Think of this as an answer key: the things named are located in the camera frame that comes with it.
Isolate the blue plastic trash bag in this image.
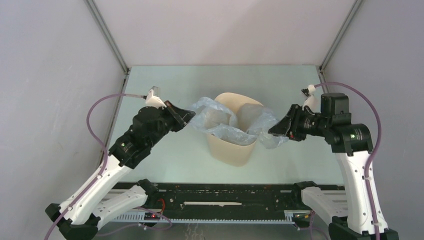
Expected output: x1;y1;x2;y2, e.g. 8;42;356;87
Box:
188;97;289;149

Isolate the left metal frame post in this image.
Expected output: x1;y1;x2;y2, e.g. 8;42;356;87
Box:
84;0;130;75

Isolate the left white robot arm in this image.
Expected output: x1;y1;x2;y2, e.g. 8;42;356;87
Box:
45;101;196;240

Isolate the beige trash bin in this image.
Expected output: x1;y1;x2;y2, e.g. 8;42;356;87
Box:
206;92;262;167

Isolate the metal frame post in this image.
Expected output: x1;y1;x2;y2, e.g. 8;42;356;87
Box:
84;0;130;75
319;0;365;73

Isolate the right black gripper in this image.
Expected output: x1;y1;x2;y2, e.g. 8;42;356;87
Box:
267;103;330;142

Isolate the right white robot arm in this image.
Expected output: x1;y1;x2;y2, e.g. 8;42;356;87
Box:
268;93;399;240

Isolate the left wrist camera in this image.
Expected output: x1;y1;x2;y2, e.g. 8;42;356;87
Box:
145;86;166;108

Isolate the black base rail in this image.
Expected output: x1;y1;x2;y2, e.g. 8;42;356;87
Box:
127;182;319;221

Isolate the right metal frame post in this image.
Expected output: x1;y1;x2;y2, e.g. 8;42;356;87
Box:
319;0;365;73

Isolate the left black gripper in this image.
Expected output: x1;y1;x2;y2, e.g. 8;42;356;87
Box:
147;100;196;148

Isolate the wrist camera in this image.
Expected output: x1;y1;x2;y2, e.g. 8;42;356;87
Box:
145;86;166;108
301;84;319;112

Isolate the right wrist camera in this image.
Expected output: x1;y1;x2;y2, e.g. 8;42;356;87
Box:
301;84;319;112

